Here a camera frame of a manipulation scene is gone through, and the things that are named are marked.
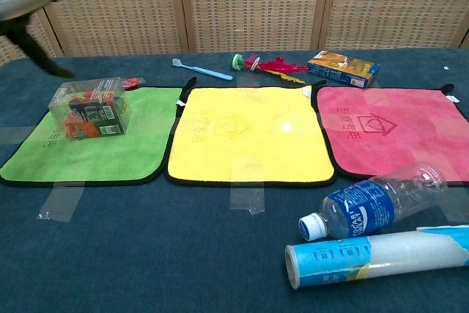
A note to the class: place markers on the yellow microfibre cloth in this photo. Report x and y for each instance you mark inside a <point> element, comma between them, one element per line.
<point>253,151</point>

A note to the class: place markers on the clear tape strip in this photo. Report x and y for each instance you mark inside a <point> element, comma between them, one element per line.
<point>373,97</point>
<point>445,124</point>
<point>14,135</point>
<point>246,79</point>
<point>293,124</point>
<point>247,199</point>
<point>60,203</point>

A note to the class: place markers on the colourful feather shuttlecock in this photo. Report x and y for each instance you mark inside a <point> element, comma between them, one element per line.
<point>271,65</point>

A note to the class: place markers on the orange blue card pack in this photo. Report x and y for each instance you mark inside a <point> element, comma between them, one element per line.
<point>344,69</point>

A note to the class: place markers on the empty clear plastic bottle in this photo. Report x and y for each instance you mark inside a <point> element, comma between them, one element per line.
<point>366,206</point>

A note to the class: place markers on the light blue toothbrush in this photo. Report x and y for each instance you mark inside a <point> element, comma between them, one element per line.
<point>205,70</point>

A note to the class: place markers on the woven folding screen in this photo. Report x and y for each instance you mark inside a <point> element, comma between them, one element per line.
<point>249,5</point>

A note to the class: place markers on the small red candy packet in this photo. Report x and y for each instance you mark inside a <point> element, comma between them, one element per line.
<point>132,83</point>

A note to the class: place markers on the transparent small box with contents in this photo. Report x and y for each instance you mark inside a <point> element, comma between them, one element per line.
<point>91,111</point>

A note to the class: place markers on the blue white rolled tube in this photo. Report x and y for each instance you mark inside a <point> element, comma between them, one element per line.
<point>366,258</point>

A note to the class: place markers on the pink microfibre cloth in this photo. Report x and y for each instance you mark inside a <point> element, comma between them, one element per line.
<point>388,144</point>

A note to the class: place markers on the green microfibre cloth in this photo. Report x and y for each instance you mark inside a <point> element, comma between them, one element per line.
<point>91,148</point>

